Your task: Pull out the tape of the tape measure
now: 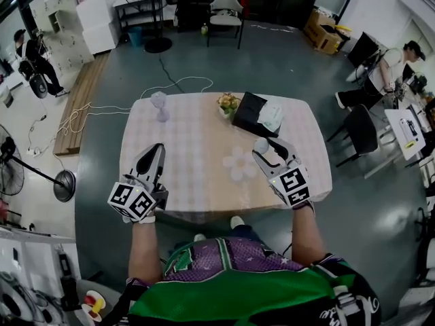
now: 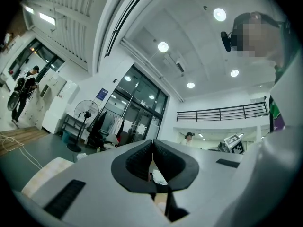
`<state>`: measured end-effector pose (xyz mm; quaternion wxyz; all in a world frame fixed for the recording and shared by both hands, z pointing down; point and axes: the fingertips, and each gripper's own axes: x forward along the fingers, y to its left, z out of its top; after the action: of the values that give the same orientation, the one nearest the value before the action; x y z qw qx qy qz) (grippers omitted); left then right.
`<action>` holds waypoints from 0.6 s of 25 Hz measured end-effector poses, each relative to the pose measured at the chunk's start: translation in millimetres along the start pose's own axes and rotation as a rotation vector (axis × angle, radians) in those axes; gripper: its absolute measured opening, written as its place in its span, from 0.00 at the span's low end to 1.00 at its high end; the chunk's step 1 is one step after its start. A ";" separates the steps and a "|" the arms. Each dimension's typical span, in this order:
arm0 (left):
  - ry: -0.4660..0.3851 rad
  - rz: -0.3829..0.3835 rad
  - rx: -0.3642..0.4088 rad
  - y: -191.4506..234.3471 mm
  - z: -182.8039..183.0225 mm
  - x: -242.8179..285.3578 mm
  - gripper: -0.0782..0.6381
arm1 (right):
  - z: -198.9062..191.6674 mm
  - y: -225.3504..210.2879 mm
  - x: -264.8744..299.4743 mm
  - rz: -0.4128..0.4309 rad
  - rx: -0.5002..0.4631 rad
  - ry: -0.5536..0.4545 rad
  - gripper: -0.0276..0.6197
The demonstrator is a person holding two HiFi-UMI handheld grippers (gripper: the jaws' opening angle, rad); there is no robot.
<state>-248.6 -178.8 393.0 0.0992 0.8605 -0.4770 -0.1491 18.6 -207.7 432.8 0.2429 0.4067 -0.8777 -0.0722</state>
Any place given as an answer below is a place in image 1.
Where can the person's right forearm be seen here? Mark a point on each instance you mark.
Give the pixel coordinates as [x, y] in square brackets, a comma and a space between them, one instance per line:
[306, 236]

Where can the stack of white boxes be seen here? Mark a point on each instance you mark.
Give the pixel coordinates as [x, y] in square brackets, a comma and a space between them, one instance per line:
[98, 32]

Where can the beige checked tablecloth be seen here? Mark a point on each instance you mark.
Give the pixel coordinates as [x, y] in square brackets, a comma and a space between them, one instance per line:
[197, 138]

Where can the person's white shoe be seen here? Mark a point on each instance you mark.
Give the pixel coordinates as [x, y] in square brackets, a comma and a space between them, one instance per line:
[237, 222]
[200, 237]

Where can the person's green purple jersey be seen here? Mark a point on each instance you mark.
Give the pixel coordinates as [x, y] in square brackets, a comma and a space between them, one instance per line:
[238, 294]

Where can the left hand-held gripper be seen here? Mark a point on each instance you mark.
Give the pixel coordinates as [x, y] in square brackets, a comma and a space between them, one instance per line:
[132, 200]

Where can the white locker cabinet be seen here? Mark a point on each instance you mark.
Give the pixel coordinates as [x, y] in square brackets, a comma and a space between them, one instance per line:
[68, 46]

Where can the person's left forearm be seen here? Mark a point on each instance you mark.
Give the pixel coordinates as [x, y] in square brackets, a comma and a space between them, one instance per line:
[144, 250]

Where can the white metal storage shelf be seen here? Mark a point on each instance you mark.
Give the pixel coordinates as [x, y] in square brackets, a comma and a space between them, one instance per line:
[34, 250]

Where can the potted orange artificial flowers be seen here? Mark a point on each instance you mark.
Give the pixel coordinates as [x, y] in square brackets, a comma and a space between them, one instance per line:
[228, 102]

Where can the white wristband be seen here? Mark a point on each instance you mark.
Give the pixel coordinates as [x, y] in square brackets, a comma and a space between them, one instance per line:
[147, 219]

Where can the person's dark blue trousers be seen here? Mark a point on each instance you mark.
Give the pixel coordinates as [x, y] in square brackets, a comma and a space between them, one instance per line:
[244, 233]

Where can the black chair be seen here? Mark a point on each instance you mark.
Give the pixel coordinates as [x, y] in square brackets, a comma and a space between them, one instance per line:
[360, 131]

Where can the white side table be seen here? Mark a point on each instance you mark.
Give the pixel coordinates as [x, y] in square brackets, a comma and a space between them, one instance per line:
[396, 138]

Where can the green bottle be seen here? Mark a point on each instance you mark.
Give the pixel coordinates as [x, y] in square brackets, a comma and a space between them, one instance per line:
[204, 30]

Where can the black metal rack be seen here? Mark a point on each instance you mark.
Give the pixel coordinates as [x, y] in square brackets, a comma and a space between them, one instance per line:
[132, 2]

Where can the grey white armchair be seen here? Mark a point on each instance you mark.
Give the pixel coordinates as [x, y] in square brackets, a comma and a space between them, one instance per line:
[224, 19]

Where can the black pedestal fan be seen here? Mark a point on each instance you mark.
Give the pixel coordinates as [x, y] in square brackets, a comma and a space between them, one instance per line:
[158, 44]
[64, 185]

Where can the brown cardboard box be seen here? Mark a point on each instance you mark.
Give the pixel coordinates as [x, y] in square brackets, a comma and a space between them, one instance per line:
[323, 36]

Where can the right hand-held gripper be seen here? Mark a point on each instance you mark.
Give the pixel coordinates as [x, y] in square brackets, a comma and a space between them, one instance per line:
[292, 185]

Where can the grey plastic chair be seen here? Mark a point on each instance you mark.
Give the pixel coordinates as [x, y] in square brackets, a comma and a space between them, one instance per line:
[108, 297]

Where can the white power strip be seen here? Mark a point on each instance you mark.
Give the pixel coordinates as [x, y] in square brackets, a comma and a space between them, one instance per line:
[34, 152]

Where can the wooden floor platform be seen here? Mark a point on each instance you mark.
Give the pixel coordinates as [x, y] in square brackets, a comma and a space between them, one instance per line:
[81, 97]

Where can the red yellow toy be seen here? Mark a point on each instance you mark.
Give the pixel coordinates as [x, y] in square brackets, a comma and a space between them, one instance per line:
[91, 301]

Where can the blue waste bin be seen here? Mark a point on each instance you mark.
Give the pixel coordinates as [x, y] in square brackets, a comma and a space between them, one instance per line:
[135, 37]

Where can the black tissue box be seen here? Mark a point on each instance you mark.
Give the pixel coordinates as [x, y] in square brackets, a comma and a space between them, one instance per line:
[246, 114]

